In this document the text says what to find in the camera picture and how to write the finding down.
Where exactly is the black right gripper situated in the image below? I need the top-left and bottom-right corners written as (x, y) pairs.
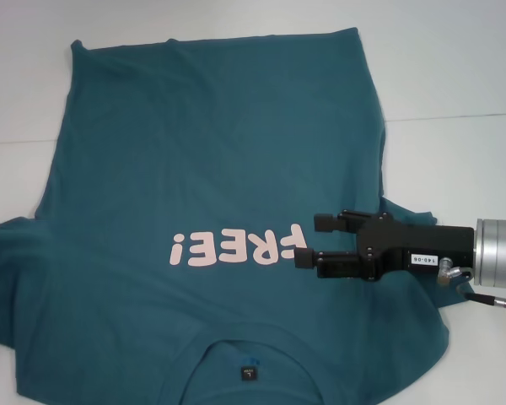
top-left (293, 208), bottom-right (477, 284)

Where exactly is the teal blue printed t-shirt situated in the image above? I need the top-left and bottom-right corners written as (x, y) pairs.
top-left (0, 27), bottom-right (450, 405)

